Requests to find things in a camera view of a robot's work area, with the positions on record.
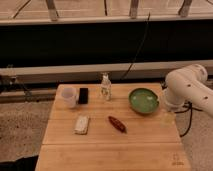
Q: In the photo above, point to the clear plastic bottle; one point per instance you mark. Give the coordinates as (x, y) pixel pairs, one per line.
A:
(106, 87)

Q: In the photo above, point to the white plastic cup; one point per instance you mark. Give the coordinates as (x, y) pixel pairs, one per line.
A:
(69, 95)

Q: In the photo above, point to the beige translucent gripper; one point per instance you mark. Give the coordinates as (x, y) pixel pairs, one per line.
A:
(168, 118)

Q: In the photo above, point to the red chili pepper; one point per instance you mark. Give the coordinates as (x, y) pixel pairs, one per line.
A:
(117, 124)

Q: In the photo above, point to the white sponge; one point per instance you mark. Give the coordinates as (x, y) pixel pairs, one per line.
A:
(82, 124)

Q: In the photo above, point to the black rectangular block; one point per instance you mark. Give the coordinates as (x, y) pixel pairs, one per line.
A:
(83, 96)

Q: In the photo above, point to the green bowl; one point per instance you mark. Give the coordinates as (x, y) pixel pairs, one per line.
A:
(143, 101)

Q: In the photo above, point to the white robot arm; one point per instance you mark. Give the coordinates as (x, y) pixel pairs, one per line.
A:
(186, 84)

